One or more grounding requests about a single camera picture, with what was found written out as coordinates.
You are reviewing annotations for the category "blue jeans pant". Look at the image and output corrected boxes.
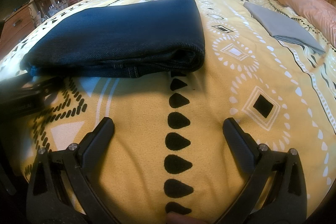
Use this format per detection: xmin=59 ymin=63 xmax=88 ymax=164
xmin=20 ymin=0 xmax=205 ymax=78

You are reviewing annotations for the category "pink quilt pillow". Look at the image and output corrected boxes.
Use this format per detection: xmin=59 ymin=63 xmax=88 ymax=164
xmin=277 ymin=0 xmax=335 ymax=46

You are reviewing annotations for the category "wooden drawer dresser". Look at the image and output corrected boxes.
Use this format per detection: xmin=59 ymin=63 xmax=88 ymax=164
xmin=0 ymin=4 xmax=35 ymax=58

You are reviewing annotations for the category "yellow patterned bed sheet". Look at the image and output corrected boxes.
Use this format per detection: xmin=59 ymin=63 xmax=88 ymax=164
xmin=1 ymin=0 xmax=335 ymax=223

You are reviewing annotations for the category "grey folded cloth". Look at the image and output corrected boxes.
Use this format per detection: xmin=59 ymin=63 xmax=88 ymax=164
xmin=244 ymin=2 xmax=325 ymax=54

